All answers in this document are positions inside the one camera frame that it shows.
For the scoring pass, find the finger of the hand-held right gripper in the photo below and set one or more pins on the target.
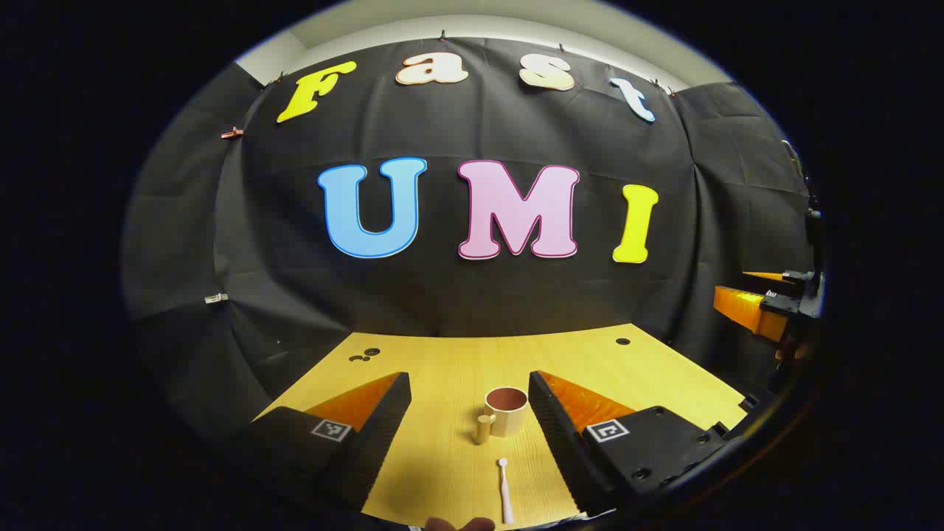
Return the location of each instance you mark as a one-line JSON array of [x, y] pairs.
[[745, 308], [774, 276]]

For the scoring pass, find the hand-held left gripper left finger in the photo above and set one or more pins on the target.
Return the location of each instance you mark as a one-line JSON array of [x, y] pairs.
[[383, 424]]

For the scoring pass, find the silver clip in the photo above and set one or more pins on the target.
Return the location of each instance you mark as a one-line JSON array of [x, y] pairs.
[[216, 298]]

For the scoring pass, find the black backdrop cloth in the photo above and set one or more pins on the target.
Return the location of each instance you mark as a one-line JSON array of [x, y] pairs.
[[472, 295]]

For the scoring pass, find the wooden desktop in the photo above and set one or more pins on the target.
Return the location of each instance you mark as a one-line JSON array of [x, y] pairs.
[[450, 369]]

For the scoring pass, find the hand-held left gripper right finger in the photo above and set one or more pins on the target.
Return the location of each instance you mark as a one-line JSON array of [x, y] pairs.
[[557, 428]]

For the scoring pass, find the pink toothbrush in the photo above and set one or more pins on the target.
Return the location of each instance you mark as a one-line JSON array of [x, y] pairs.
[[506, 494]]

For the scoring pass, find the copper clip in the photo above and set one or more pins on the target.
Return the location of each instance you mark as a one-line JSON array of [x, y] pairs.
[[232, 133]]

